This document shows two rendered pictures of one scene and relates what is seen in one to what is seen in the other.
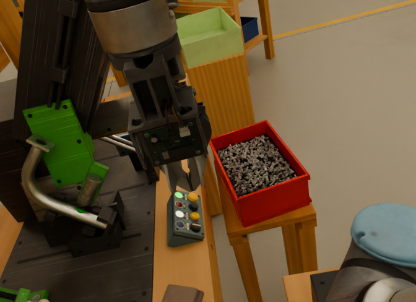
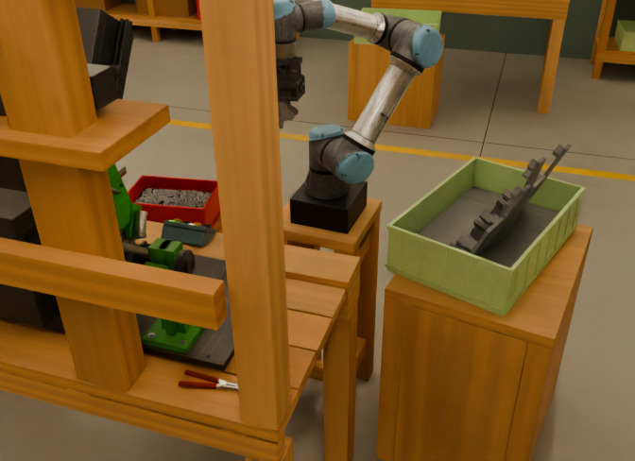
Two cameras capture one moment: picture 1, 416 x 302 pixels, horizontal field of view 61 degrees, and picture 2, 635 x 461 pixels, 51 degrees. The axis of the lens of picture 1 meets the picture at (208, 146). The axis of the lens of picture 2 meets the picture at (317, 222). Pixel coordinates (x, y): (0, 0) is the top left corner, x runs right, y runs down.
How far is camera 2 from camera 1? 1.82 m
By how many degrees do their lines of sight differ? 61
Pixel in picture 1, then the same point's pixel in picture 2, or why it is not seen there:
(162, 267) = (215, 253)
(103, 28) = (289, 48)
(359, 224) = (317, 132)
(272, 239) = not seen: hidden behind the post
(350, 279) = (333, 145)
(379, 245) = (330, 132)
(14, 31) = not seen: outside the picture
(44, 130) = not seen: hidden behind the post
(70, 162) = (119, 206)
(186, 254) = (217, 242)
